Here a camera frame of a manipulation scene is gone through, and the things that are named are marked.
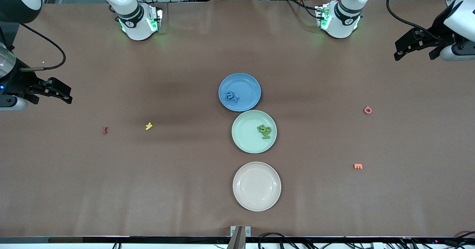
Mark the blue plate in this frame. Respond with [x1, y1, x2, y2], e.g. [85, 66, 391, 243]
[218, 73, 262, 112]

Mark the green plate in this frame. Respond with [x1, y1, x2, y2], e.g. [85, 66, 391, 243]
[232, 110, 278, 154]

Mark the beige plate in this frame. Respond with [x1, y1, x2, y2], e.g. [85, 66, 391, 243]
[233, 161, 282, 212]

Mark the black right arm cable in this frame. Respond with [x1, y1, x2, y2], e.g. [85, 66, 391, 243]
[20, 23, 67, 72]

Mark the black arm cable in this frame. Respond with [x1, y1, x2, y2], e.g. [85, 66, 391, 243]
[20, 23, 67, 72]
[386, 0, 451, 43]

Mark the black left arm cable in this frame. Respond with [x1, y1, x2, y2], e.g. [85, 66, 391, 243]
[386, 0, 451, 43]

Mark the grey metal post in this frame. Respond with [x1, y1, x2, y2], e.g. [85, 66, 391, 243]
[226, 226, 246, 249]

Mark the metal table bracket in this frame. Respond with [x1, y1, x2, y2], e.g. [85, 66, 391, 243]
[230, 226, 252, 238]

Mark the black looped floor cable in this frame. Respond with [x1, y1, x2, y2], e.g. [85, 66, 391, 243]
[258, 233, 297, 249]

